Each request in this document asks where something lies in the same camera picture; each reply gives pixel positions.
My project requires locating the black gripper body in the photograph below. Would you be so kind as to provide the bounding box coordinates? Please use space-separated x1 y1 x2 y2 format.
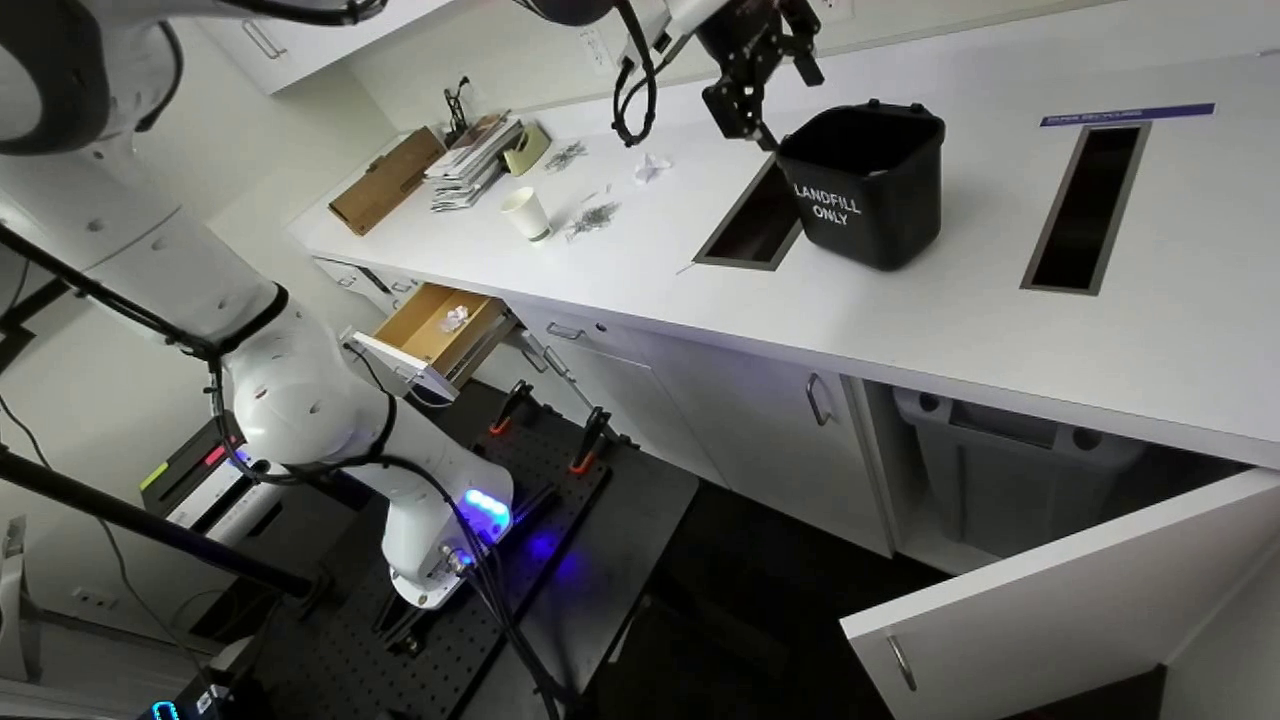
697 0 823 91

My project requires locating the black landfill bin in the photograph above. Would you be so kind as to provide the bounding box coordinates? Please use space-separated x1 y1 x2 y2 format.
776 98 942 270

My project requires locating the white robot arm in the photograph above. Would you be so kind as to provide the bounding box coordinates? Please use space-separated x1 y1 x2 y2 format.
0 0 516 613

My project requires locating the black perforated robot base table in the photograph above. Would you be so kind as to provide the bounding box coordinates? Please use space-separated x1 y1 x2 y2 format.
196 374 704 720

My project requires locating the grey bin under counter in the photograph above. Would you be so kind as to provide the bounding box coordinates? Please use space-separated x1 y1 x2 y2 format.
892 386 1146 555

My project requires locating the pile of paper clips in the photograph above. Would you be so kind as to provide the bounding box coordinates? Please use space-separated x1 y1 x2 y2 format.
569 198 618 239

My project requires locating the white paper cup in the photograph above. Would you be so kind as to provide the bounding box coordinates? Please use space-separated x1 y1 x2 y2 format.
504 186 551 239

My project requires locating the closed white cabinet door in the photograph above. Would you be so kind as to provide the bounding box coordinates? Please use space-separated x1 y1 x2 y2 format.
516 298 892 555

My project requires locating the black clamp with red tip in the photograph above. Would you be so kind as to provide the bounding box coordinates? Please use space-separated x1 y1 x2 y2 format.
488 380 533 436

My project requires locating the brown cardboard box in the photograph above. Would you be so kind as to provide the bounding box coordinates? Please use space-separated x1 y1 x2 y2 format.
329 127 445 237

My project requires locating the open wooden drawer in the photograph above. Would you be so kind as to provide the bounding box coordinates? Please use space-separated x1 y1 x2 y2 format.
356 284 516 401

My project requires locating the blue label strip right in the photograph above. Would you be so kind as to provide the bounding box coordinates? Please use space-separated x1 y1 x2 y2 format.
1038 103 1216 127

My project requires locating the open white cabinet door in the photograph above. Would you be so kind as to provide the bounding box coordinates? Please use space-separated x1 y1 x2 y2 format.
840 467 1280 720

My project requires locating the control box with coloured buttons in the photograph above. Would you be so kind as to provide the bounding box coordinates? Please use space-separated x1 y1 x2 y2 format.
139 418 284 542

